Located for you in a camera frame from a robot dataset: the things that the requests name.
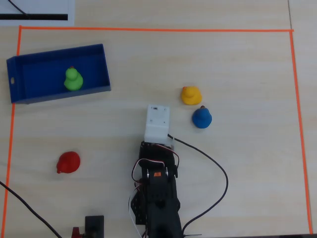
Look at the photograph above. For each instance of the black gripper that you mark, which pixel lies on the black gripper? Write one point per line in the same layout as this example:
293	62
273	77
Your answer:
148	147

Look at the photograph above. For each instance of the green rubber duck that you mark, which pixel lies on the green rubber duck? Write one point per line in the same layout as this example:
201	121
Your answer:
73	80

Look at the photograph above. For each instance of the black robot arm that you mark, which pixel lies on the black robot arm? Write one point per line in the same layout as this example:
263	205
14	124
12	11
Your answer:
161	205

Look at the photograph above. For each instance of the blue rubber duck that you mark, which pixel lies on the blue rubber duck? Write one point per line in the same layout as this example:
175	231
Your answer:
201	118

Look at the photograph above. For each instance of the yellow rubber duck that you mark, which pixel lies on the yellow rubber duck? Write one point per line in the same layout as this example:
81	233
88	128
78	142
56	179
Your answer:
191	96

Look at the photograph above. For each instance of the red rubber duck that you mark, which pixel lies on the red rubber duck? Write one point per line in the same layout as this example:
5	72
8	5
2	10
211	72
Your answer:
69	162

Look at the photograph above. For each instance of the small black box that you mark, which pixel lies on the small black box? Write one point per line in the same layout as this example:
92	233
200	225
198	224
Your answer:
94	223

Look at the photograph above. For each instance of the blue plastic box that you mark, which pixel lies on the blue plastic box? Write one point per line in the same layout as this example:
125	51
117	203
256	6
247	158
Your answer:
37	74

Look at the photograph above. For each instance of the thin black zip tie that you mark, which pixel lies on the thin black zip tie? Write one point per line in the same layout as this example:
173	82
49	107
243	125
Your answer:
193	235

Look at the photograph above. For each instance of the long horizontal orange tape line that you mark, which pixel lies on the long horizontal orange tape line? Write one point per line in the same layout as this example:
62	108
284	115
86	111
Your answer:
158	30

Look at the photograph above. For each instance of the white paper with black bar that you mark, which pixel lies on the white paper with black bar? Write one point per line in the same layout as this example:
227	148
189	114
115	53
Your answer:
70	10

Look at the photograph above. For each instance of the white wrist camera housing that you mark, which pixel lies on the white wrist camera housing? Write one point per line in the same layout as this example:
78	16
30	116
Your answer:
157	121

